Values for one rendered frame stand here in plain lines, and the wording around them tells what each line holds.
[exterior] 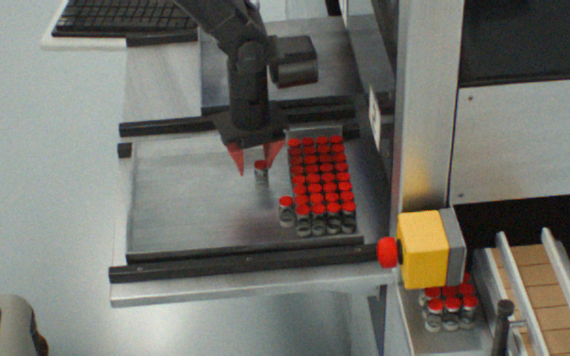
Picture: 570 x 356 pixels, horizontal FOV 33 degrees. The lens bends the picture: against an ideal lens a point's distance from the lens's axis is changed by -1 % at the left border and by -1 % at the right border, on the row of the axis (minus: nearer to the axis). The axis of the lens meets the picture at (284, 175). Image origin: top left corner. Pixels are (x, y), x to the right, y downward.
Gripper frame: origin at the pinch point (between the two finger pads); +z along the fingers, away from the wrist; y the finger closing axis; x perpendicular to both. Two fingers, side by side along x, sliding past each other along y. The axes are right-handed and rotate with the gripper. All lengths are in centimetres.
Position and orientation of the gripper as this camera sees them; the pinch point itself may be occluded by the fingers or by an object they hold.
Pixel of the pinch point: (253, 166)
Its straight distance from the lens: 148.4
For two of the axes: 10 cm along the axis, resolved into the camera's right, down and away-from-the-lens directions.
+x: -3.3, -6.1, 7.2
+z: 0.4, 7.5, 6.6
